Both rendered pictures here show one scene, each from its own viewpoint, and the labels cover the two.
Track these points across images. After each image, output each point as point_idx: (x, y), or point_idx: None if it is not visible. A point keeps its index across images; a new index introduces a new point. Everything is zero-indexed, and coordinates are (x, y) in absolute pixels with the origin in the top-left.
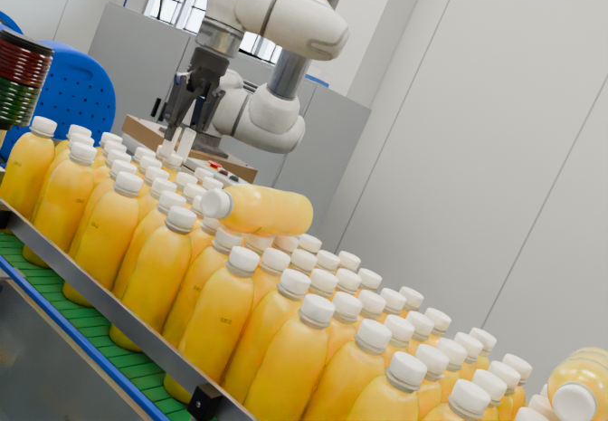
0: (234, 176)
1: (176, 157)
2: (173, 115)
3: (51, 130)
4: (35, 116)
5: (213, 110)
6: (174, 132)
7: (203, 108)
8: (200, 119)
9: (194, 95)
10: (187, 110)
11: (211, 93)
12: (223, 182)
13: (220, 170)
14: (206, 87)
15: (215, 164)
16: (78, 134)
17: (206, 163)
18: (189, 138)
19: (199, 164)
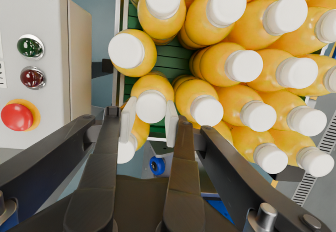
0: (28, 45)
1: (157, 98)
2: (214, 132)
3: (315, 150)
4: (327, 173)
5: (55, 142)
6: (178, 120)
7: (113, 145)
8: (114, 127)
9: (196, 162)
10: (178, 140)
11: (86, 179)
12: (64, 51)
13: (38, 82)
14: (117, 216)
15: (23, 110)
16: (313, 131)
17: (22, 134)
18: (131, 115)
19: (60, 120)
